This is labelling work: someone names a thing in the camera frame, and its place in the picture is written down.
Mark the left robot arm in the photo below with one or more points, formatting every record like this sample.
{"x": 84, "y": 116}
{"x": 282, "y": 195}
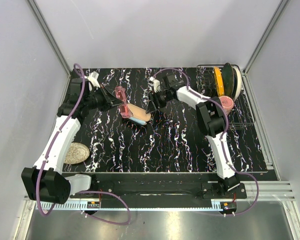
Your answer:
{"x": 44, "y": 181}

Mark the white plate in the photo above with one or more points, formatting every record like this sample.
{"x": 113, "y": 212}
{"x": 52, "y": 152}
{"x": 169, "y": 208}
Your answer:
{"x": 237, "y": 82}

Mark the beige patterned round coaster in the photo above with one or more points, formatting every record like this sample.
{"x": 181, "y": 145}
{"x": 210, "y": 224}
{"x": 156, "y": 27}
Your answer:
{"x": 76, "y": 154}

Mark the black wire dish rack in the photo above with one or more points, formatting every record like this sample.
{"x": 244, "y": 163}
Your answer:
{"x": 241, "y": 115}

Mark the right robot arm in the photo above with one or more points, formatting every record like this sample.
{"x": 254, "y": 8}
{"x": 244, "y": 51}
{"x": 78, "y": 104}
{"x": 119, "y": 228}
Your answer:
{"x": 212, "y": 122}

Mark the pink patterned mug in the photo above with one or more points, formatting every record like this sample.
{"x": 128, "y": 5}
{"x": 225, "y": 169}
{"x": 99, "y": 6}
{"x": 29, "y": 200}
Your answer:
{"x": 227, "y": 103}

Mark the black glasses case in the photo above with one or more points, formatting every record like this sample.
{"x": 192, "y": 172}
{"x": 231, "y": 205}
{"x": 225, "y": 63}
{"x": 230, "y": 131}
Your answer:
{"x": 139, "y": 113}

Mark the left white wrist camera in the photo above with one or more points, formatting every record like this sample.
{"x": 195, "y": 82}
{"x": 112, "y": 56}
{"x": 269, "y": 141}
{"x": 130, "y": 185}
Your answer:
{"x": 93, "y": 78}

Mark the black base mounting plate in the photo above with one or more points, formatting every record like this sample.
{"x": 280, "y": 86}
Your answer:
{"x": 196, "y": 184}

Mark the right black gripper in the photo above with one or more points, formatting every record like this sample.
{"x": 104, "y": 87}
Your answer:
{"x": 151, "y": 106}

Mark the red sunglasses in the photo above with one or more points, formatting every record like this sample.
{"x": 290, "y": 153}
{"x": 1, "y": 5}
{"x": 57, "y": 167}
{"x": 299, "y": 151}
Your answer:
{"x": 124, "y": 110}

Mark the yellow plate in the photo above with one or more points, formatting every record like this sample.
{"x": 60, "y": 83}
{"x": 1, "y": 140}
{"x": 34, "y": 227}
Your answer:
{"x": 218, "y": 81}

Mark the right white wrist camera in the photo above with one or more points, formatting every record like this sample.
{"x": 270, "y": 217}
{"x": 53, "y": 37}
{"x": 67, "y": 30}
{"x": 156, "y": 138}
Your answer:
{"x": 155, "y": 85}

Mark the dark green plate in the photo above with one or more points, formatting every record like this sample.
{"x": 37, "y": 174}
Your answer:
{"x": 228, "y": 78}

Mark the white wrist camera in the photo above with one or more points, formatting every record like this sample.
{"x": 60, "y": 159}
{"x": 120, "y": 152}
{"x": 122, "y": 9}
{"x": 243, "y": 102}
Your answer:
{"x": 93, "y": 78}
{"x": 155, "y": 85}

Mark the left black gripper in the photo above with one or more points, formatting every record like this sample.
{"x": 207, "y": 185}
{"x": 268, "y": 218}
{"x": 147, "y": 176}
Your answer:
{"x": 108, "y": 97}

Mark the light blue cleaning cloth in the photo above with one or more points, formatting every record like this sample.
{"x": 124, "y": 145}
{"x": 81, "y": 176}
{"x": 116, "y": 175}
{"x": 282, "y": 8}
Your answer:
{"x": 137, "y": 121}

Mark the aluminium rail frame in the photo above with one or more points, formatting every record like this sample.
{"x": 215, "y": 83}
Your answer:
{"x": 264, "y": 191}

